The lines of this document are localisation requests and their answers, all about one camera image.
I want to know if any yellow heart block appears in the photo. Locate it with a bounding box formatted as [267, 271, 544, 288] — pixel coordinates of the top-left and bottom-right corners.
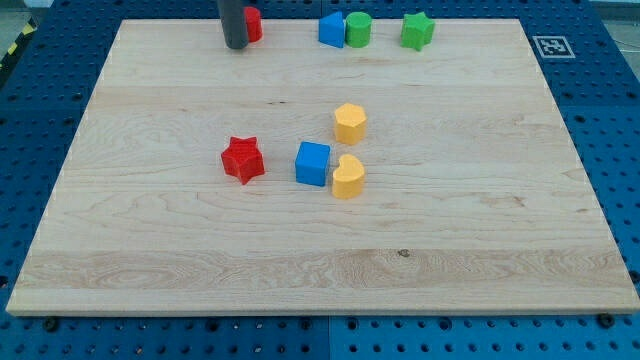
[332, 154, 366, 199]

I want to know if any yellow hexagon block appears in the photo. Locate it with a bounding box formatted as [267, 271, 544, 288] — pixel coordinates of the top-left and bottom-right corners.
[334, 103, 367, 145]

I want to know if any blue cube block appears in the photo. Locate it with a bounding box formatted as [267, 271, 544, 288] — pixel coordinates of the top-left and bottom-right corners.
[295, 141, 331, 187]

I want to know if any red star block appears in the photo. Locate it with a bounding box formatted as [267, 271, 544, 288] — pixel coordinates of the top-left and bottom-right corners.
[221, 136, 265, 185]

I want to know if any light wooden board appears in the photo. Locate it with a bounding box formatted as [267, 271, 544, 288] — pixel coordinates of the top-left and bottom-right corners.
[7, 19, 639, 317]

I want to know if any green cylinder block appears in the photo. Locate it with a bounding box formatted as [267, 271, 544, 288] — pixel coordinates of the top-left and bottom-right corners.
[345, 12, 372, 48]

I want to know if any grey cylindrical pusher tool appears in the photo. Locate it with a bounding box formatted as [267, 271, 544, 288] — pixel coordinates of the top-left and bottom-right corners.
[217, 0, 249, 50]

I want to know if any red cylinder block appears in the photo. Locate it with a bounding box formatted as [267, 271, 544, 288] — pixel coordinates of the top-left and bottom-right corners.
[244, 6, 263, 43]

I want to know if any green star block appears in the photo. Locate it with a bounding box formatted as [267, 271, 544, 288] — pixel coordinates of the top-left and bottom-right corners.
[400, 12, 436, 51]

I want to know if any white fiducial marker tag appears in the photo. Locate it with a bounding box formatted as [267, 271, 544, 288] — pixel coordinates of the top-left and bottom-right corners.
[533, 35, 575, 59]

